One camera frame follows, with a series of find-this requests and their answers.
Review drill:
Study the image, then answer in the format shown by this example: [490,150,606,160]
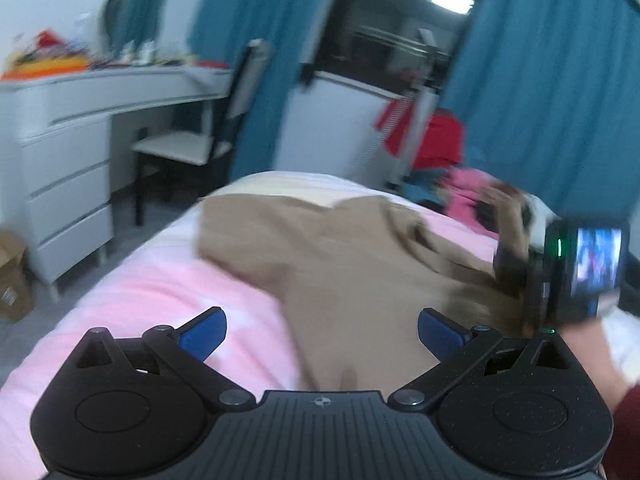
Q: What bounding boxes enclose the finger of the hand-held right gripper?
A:
[492,242,538,308]

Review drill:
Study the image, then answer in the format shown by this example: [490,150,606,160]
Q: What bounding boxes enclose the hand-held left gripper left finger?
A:
[67,306,257,413]

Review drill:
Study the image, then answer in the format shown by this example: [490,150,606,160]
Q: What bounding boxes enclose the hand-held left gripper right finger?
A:
[387,307,583,413]

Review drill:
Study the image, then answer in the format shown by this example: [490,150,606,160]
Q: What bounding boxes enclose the tan shirt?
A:
[197,195,543,391]

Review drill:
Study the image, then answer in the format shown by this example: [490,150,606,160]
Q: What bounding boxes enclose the person's right forearm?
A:
[562,317,640,480]

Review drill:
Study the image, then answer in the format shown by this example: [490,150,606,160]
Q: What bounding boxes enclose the bed with pink sheet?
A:
[0,170,640,480]

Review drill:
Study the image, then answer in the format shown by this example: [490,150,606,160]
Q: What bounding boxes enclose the white garment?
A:
[525,195,561,241]

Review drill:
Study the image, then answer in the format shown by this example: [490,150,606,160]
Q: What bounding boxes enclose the pink garment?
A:
[445,167,506,238]

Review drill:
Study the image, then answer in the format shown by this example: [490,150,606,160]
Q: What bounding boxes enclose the blue garment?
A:
[400,167,451,211]

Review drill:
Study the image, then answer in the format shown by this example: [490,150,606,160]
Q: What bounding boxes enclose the red garment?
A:
[372,97,466,168]

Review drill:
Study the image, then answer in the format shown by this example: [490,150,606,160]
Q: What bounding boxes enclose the blue curtain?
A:
[440,0,640,261]
[190,0,346,183]

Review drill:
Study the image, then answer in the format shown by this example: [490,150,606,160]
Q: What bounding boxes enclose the garment steamer stand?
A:
[385,27,443,191]

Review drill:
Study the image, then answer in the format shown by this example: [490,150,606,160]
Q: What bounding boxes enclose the black and white chair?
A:
[132,39,271,226]

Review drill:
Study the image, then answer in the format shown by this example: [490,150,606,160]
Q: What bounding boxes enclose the cardboard box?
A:
[0,230,36,323]

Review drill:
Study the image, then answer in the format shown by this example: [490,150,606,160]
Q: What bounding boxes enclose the white dressing table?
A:
[0,65,236,301]

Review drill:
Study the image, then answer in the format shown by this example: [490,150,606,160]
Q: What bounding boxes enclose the dark window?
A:
[312,0,493,101]

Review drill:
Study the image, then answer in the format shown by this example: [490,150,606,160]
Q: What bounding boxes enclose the orange box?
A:
[0,55,93,81]

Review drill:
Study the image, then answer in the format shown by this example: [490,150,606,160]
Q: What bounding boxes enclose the wavy mirror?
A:
[102,0,168,58]

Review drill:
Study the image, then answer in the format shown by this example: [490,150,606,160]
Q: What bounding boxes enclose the grey corrugated hose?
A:
[350,105,401,181]

